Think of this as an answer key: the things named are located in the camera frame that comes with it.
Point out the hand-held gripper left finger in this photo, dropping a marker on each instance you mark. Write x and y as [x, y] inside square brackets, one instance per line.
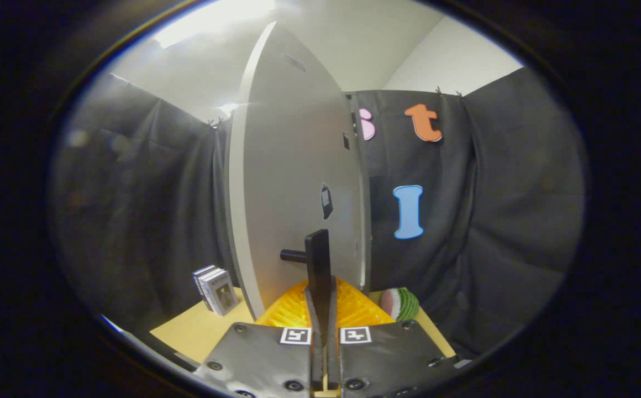
[265, 359]

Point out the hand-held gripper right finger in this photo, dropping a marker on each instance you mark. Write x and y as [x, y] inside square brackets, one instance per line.
[387, 359]

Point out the dark grey shoe cabinet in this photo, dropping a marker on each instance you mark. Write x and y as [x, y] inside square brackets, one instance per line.
[368, 221]

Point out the white shoe cabinet door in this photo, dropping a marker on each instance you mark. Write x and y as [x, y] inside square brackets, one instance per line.
[293, 155]

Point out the watermelon slice toy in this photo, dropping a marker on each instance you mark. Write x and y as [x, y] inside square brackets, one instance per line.
[400, 305]

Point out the grey cover book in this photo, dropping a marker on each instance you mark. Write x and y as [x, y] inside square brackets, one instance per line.
[222, 293]

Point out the blue cover book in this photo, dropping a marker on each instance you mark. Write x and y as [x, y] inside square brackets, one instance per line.
[199, 282]

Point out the black backdrop cloth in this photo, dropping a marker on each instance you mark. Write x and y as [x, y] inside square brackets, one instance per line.
[492, 193]

